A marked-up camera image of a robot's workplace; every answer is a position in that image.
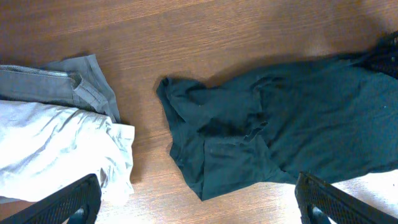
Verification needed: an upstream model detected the grey folded garment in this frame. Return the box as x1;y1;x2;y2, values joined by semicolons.
1;54;121;123

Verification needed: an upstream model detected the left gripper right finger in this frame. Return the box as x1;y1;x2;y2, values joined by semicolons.
295;172;397;224

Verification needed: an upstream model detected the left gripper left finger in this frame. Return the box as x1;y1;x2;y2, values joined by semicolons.
1;174;101;224

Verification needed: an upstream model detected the black t-shirt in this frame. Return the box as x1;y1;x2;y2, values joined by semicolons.
157;58;397;200

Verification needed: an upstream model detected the beige folded garment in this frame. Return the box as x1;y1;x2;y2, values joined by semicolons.
1;101;135;204

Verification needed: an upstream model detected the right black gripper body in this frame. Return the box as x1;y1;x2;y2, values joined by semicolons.
354;31;397;78

